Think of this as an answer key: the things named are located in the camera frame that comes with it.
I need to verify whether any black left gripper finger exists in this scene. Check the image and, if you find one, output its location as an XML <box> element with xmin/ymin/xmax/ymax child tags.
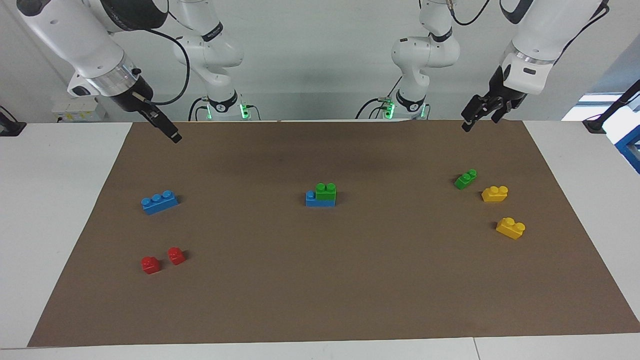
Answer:
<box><xmin>491</xmin><ymin>101</ymin><xmax>516</xmax><ymax>124</ymax></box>
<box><xmin>461</xmin><ymin>95</ymin><xmax>502</xmax><ymax>133</ymax></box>

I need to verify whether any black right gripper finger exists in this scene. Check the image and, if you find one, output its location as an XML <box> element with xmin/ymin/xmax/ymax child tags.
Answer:
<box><xmin>141</xmin><ymin>102</ymin><xmax>182</xmax><ymax>144</ymax></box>

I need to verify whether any blue three-stud toy block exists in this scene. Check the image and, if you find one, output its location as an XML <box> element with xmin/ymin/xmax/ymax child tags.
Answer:
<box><xmin>141</xmin><ymin>190</ymin><xmax>179</xmax><ymax>216</ymax></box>
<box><xmin>305</xmin><ymin>190</ymin><xmax>337</xmax><ymax>208</ymax></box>

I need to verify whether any yellow two-stud toy block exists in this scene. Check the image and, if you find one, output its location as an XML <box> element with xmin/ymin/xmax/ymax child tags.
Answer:
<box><xmin>495</xmin><ymin>217</ymin><xmax>526</xmax><ymax>240</ymax></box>
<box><xmin>481</xmin><ymin>185</ymin><xmax>509</xmax><ymax>203</ymax></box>

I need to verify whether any white power strip box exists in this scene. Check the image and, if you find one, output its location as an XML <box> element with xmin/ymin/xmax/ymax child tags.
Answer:
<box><xmin>51</xmin><ymin>97</ymin><xmax>107</xmax><ymax>123</ymax></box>

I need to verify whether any black table clamp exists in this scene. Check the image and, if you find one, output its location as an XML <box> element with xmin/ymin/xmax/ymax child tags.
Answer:
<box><xmin>0</xmin><ymin>106</ymin><xmax>27</xmax><ymax>137</ymax></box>

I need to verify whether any brown paper mat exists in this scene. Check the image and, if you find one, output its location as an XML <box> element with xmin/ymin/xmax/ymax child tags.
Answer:
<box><xmin>27</xmin><ymin>120</ymin><xmax>640</xmax><ymax>347</ymax></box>

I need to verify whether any black right base cable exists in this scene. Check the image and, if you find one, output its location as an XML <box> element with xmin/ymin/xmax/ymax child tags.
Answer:
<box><xmin>189</xmin><ymin>96</ymin><xmax>211</xmax><ymax>122</ymax></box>

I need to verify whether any black base cable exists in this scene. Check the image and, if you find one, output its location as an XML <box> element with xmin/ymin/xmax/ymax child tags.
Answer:
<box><xmin>356</xmin><ymin>75</ymin><xmax>403</xmax><ymax>121</ymax></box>
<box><xmin>189</xmin><ymin>96</ymin><xmax>211</xmax><ymax>122</ymax></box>

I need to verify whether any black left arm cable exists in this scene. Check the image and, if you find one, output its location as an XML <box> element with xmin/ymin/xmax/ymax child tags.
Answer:
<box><xmin>447</xmin><ymin>0</ymin><xmax>611</xmax><ymax>66</ymax></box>

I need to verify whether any black left base cable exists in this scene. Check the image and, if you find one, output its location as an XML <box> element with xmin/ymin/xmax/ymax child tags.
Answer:
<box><xmin>356</xmin><ymin>75</ymin><xmax>403</xmax><ymax>121</ymax></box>

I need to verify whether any blue metal frame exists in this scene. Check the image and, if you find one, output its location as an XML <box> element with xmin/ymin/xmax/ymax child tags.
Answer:
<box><xmin>614</xmin><ymin>107</ymin><xmax>640</xmax><ymax>174</ymax></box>

